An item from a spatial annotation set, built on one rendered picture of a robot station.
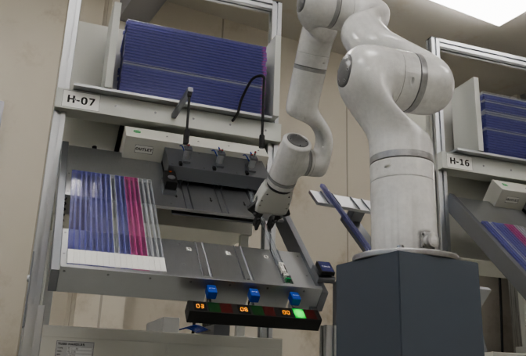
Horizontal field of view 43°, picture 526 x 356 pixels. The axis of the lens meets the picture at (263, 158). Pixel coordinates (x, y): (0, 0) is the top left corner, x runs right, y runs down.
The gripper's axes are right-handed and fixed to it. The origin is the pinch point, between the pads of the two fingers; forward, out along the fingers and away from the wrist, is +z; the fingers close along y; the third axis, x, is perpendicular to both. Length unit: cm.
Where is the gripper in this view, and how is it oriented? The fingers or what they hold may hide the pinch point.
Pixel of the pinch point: (263, 223)
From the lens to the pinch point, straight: 203.0
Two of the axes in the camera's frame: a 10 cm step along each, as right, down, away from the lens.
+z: -3.0, 7.7, 5.6
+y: -9.4, -1.4, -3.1
